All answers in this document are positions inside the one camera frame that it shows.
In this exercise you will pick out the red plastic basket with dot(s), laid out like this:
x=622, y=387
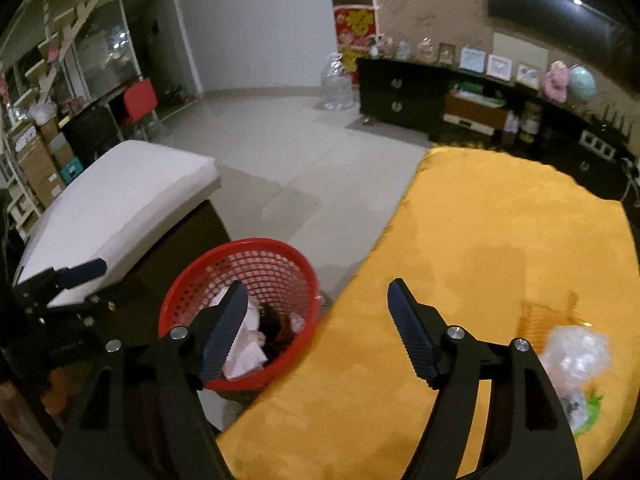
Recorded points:
x=190, y=285

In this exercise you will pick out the small brown picture frame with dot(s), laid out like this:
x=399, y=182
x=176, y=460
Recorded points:
x=447, y=54

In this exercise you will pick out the white wooden staircase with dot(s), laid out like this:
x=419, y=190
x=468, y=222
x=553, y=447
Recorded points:
x=60, y=25

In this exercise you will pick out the glass jar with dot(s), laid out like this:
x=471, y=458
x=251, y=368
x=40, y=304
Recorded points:
x=531, y=124

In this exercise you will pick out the teal box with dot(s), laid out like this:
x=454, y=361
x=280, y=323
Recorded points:
x=71, y=169

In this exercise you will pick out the stack of cardboard boxes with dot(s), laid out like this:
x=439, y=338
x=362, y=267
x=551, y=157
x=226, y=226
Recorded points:
x=37, y=165

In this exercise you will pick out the beige figurine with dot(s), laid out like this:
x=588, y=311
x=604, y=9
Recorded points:
x=425, y=48

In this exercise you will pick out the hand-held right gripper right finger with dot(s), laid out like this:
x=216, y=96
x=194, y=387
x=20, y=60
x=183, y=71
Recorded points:
x=412, y=335

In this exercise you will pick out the white set-top device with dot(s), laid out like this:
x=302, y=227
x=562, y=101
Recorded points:
x=467, y=124

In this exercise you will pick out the clear water jug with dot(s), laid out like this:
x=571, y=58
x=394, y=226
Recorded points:
x=337, y=85

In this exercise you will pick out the green box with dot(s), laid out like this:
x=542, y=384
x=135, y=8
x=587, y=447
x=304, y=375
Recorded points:
x=475, y=92

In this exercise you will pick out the pale blue globe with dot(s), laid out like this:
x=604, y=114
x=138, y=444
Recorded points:
x=582, y=82

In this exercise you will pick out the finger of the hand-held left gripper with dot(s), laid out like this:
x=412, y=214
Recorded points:
x=82, y=272
x=75, y=312

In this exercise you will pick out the pink plush flower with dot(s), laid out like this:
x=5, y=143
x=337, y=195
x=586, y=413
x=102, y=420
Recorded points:
x=556, y=81

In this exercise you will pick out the white power strip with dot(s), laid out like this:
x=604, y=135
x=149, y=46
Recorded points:
x=596, y=143

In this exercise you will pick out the red festive poster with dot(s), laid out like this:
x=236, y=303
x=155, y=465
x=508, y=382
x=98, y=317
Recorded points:
x=355, y=25

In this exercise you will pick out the green printed wrapper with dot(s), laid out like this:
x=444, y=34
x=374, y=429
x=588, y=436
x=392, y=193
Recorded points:
x=582, y=410

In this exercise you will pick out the clear plastic bag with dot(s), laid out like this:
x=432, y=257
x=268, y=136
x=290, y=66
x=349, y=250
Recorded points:
x=575, y=355

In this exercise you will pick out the white tissue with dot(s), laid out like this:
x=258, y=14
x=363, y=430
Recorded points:
x=245, y=345

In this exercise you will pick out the dark brown wrapper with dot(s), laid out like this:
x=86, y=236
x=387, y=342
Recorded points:
x=275, y=330

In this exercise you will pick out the white plastic bag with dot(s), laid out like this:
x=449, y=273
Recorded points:
x=42, y=114

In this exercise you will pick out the white cushioned sofa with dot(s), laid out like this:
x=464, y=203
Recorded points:
x=130, y=185

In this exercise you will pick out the person's left hand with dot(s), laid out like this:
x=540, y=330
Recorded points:
x=55, y=390

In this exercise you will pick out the colourful toy boxes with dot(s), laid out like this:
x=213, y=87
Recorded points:
x=178, y=95

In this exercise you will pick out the yellow tablecloth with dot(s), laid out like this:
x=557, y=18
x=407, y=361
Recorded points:
x=500, y=220

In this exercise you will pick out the black TV cabinet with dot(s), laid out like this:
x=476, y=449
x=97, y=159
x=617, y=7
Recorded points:
x=395, y=95

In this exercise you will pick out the brown wooden drawer box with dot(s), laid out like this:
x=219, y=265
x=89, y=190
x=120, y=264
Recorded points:
x=472, y=107

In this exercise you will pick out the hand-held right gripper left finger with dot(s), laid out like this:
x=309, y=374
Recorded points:
x=222, y=335

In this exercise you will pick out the black router with antennas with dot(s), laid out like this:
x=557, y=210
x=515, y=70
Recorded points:
x=610, y=121

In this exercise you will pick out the red chair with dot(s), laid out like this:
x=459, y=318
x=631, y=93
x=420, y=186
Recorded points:
x=140, y=100

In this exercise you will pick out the black chair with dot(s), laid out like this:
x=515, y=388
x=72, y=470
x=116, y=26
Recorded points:
x=92, y=132

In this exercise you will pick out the small white bottle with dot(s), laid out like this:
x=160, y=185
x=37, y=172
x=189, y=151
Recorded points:
x=511, y=121

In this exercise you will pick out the white wall panel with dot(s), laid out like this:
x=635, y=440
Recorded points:
x=517, y=47

